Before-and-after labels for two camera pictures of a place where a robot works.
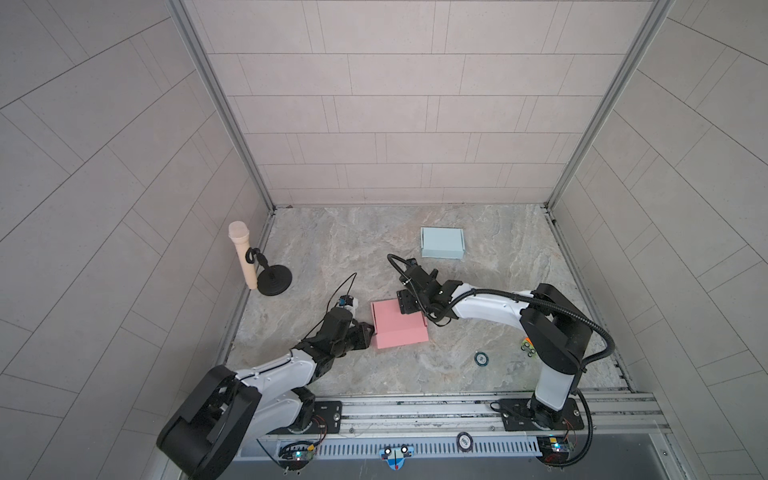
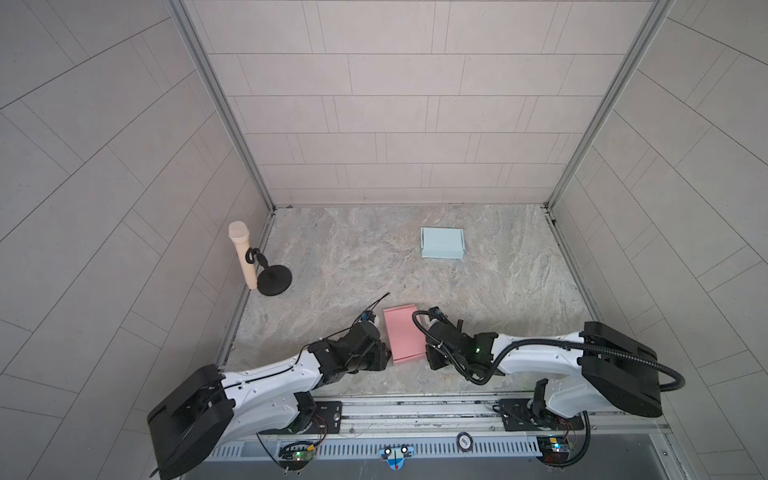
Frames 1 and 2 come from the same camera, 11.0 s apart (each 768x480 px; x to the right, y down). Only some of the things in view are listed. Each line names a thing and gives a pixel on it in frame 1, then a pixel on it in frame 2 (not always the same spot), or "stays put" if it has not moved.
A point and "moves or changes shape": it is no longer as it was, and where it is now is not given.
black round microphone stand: x=272 y=280 stays put
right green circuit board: x=553 y=449 stays put
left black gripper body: x=350 y=340 to x=371 y=360
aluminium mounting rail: x=454 y=414 stays put
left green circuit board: x=295 y=456 stays put
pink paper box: x=393 y=328 moves or changes shape
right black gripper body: x=409 y=303 to x=435 y=362
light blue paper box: x=445 y=243 stays put
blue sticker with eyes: x=396 y=457 stays put
